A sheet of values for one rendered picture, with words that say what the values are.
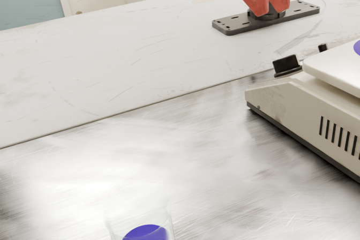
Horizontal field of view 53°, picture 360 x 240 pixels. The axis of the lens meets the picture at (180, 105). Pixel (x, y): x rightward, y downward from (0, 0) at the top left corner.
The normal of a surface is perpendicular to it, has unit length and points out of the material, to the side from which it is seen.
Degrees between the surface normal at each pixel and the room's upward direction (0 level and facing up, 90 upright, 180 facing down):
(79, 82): 0
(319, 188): 0
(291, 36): 0
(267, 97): 90
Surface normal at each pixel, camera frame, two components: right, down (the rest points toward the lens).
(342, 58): -0.11, -0.85
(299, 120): -0.88, 0.33
